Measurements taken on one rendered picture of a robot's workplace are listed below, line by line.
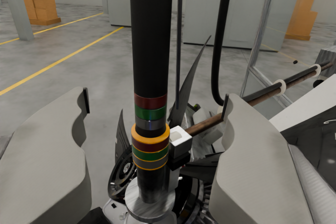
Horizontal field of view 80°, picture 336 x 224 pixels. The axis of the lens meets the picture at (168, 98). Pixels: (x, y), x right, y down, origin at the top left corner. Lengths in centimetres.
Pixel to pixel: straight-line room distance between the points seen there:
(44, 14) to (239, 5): 623
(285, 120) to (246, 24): 530
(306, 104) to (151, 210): 45
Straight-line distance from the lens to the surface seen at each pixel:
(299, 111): 60
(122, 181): 41
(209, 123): 30
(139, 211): 30
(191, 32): 579
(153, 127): 21
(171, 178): 29
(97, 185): 197
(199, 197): 44
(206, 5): 567
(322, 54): 71
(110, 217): 51
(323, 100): 60
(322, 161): 24
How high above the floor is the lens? 154
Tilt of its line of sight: 30 degrees down
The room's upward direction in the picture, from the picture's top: 3 degrees clockwise
